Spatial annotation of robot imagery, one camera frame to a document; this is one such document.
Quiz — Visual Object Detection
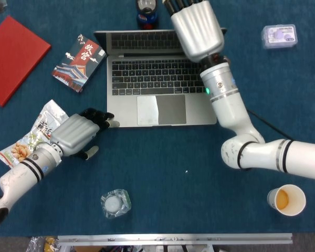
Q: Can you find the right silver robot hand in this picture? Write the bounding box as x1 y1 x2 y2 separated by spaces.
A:
162 0 225 63

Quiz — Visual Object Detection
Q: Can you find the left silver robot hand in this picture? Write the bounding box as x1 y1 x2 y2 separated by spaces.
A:
49 107 121 161

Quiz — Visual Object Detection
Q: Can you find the white peanut snack bag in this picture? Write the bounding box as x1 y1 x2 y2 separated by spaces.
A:
0 99 70 169

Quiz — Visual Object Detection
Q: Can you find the cola bottle blue cap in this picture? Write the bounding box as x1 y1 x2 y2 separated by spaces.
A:
135 0 160 29

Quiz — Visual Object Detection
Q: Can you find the palace print book box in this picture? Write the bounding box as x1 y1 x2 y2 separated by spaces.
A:
51 33 107 93

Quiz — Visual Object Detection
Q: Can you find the clear purple plastic box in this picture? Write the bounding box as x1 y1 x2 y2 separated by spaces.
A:
260 24 298 50

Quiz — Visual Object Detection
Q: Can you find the teal table cloth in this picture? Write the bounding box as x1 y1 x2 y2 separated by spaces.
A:
0 0 315 237

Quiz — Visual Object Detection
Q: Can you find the red hardcover notebook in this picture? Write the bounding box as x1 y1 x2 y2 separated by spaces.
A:
0 15 52 108

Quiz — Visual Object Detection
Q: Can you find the crinkled plastic bag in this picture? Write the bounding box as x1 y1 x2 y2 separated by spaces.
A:
26 236 60 252

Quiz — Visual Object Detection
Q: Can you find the white paper cup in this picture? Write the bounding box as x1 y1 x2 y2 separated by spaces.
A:
267 184 307 217

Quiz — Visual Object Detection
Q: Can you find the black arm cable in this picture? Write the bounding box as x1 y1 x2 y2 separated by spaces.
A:
245 108 296 141

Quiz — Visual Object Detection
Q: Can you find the aluminium rail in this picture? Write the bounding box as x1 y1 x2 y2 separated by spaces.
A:
57 233 293 246

